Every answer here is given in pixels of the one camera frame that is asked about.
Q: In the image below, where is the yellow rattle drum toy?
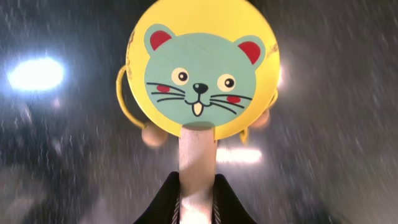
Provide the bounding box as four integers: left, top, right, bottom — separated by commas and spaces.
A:
115, 0, 281, 224

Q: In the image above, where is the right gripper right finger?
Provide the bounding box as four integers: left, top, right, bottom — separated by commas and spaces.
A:
213, 173, 258, 224

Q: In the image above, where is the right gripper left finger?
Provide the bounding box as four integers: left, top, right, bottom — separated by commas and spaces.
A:
132, 171, 182, 224

